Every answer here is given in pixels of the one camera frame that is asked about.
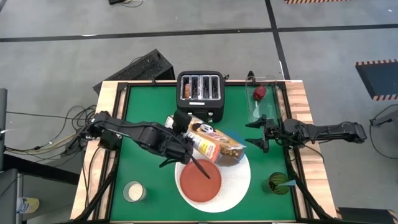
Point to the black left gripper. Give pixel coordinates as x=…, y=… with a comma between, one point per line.
x=183, y=152

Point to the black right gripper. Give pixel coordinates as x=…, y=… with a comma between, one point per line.
x=273, y=132

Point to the panda cereal box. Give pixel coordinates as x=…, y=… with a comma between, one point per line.
x=214, y=143

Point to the red toy strawberry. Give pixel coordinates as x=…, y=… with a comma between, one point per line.
x=259, y=92

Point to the green striped cup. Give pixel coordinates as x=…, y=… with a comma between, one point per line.
x=275, y=184

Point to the brown bagel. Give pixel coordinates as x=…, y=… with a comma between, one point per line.
x=186, y=91

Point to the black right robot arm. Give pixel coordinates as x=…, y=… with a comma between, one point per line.
x=326, y=132

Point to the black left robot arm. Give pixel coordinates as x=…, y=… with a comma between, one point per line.
x=133, y=129

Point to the blue bowl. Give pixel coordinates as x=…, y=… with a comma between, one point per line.
x=239, y=137

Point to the clear plastic container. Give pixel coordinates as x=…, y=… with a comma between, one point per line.
x=268, y=109

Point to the black four-slot toaster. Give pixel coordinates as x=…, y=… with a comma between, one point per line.
x=200, y=102

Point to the orange plate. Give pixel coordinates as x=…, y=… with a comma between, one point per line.
x=199, y=189

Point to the black pointed knob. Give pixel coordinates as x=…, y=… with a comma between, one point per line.
x=250, y=76

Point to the green felt table mat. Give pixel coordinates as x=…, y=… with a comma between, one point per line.
x=149, y=186

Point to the white round woven placemat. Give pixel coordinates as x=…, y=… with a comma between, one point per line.
x=236, y=186

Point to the glass of milk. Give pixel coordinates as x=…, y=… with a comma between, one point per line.
x=135, y=191

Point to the black perforated case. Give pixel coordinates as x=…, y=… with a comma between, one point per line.
x=146, y=67

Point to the blue hazard-edged floor mat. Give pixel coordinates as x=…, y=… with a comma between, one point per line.
x=379, y=79

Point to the black floor box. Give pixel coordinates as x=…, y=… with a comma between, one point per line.
x=363, y=216

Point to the orange black hazard strip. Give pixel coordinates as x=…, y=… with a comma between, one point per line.
x=317, y=1

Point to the yellow white canister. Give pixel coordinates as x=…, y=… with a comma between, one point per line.
x=29, y=205

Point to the black metal table frame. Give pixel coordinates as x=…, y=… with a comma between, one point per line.
x=298, y=208

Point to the grey post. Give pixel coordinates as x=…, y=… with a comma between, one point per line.
x=3, y=124

